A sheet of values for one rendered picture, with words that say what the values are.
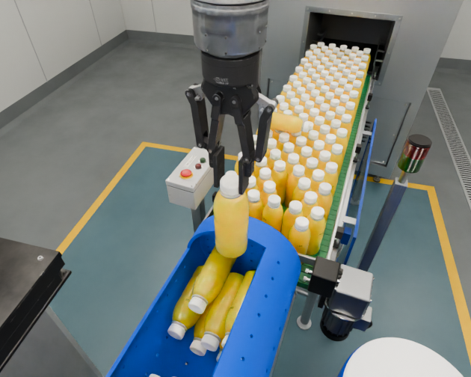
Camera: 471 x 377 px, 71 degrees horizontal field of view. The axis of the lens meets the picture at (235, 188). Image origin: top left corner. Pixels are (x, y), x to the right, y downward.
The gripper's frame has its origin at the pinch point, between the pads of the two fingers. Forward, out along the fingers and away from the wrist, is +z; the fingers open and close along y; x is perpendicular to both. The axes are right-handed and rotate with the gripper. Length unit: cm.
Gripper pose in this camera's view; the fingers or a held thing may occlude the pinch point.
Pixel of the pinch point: (231, 170)
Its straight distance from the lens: 55.6
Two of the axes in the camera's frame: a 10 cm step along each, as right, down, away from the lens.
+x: 3.7, -6.3, 6.8
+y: 9.3, 2.6, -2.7
